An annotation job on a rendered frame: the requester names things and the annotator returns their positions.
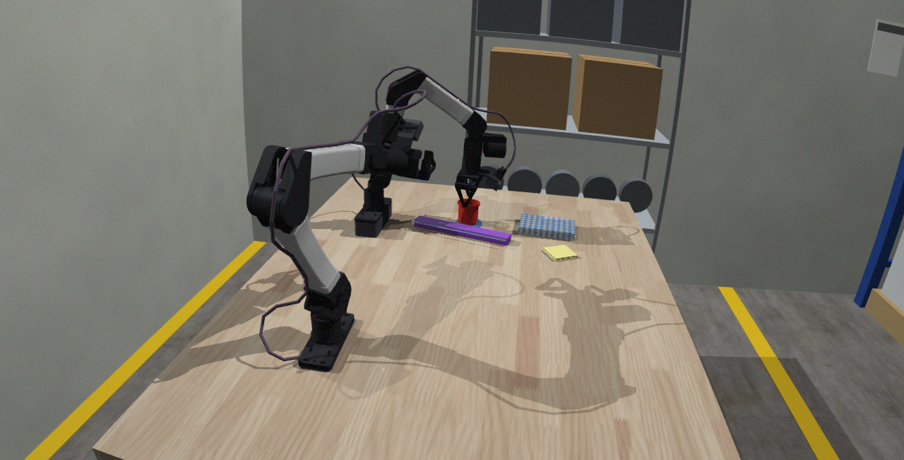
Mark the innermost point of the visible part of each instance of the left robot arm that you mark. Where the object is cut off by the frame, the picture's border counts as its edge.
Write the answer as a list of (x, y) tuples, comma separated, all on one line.
[(494, 145)]

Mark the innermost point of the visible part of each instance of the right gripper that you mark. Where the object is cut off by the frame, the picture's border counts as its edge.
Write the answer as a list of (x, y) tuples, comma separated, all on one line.
[(408, 158)]

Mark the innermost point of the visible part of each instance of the red cup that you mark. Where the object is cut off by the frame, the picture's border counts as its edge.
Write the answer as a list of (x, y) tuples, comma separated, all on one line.
[(468, 215)]

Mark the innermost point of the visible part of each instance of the blue plaid towel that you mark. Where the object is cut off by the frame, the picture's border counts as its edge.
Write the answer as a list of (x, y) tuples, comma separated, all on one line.
[(550, 227)]

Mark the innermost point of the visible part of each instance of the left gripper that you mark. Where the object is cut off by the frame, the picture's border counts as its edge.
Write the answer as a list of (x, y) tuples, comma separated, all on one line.
[(471, 170)]

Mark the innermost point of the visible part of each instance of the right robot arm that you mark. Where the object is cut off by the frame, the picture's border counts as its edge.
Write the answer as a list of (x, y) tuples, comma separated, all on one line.
[(328, 287)]

